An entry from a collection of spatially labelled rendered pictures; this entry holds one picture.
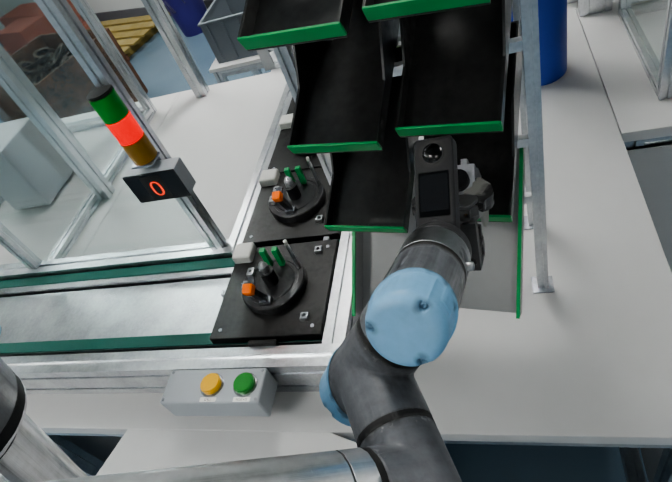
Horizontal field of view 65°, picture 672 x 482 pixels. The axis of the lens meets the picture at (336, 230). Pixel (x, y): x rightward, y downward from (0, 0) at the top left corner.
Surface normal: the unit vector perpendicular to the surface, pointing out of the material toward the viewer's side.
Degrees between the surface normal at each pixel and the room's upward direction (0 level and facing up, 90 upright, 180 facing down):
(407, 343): 65
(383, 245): 45
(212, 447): 0
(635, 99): 0
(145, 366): 0
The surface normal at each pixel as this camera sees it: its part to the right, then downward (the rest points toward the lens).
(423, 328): -0.35, 0.39
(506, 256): -0.42, 0.05
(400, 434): -0.15, -0.73
